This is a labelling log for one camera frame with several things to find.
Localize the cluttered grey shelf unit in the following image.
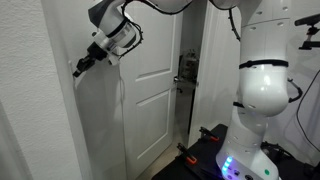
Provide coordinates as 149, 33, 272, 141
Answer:
180, 49, 200, 83

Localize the thin black hanging cable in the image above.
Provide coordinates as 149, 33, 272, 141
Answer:
287, 69, 320, 154

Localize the black cable bundle at base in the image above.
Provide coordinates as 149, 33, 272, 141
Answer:
261, 139, 295, 160

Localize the black clamp with orange tip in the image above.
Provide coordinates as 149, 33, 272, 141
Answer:
198, 126, 221, 143
176, 142, 198, 166

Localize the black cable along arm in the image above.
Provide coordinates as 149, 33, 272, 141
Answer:
118, 0, 242, 60

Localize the white panel door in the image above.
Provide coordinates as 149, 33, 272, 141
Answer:
117, 0, 185, 180

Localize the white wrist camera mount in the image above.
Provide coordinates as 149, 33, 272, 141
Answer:
105, 49, 122, 67

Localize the black camera on mount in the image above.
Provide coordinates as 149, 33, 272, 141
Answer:
294, 13, 320, 51

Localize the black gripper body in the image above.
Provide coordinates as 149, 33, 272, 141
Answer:
86, 42, 109, 63

